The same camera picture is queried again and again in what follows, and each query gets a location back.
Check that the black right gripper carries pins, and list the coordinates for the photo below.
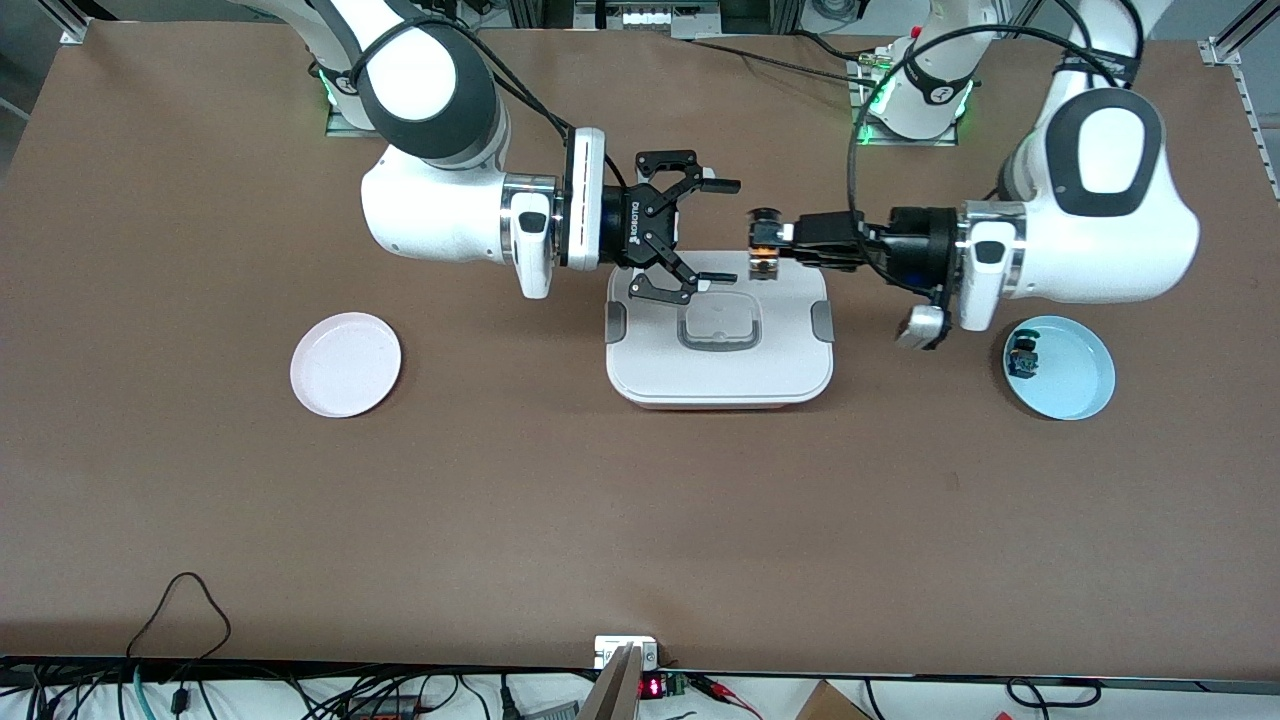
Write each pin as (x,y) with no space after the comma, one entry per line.
(626,226)

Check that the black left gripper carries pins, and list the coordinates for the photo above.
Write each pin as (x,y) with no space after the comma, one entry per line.
(908,245)

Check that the orange push-button switch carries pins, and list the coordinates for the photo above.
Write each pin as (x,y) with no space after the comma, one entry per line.
(763,240)

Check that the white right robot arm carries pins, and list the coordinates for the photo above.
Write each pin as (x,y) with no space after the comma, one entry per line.
(430,80)

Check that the brown cardboard box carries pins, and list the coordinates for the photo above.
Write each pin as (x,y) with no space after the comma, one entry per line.
(830,705)

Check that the small black green part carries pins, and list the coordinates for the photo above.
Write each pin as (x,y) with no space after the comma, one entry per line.
(1022,356)

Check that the light blue round plate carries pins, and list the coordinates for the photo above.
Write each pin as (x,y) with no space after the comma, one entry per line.
(1075,375)

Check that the pink round plate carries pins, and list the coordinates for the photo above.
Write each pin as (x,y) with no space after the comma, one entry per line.
(345,365)

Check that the small white mounting block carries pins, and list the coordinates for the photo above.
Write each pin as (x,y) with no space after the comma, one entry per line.
(610,648)

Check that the red clip test leads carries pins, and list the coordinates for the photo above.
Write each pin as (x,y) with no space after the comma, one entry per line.
(715,688)

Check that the red digit display module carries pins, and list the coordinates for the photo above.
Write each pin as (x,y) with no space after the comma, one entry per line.
(652,687)

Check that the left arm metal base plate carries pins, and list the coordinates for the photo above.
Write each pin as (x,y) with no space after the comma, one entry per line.
(870,137)

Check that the aluminium frame with power strip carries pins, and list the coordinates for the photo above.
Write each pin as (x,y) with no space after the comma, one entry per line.
(650,18)

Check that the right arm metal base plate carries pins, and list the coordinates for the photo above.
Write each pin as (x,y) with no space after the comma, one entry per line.
(340,125)

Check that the aluminium corner frame rail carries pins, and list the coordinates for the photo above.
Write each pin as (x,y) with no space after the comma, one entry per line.
(1222,52)

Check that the grey camera support bar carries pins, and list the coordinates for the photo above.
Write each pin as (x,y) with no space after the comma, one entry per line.
(615,695)

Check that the short aluminium frame profile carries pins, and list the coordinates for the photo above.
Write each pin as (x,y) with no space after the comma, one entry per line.
(70,25)

